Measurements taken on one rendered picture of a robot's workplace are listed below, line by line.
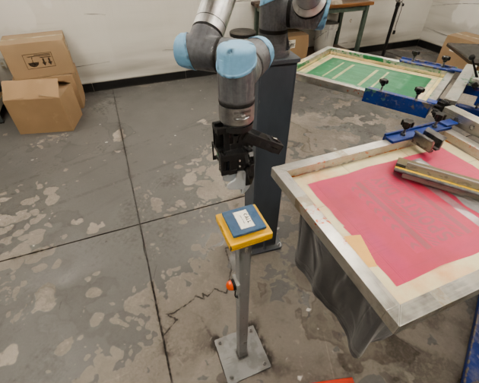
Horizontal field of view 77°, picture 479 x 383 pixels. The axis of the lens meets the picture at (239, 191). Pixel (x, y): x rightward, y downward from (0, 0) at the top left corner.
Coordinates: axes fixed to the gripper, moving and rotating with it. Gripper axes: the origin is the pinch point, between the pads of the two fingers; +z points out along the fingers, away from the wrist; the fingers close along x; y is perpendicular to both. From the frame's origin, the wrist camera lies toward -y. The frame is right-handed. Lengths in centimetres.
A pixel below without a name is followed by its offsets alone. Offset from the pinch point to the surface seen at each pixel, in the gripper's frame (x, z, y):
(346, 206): 4.9, 13.1, -31.7
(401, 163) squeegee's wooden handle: -3, 9, -59
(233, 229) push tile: 2.8, 11.5, 4.2
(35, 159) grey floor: -222, 109, 118
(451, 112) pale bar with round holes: -20, 5, -98
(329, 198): 0.1, 13.1, -28.8
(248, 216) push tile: -0.4, 11.4, -1.3
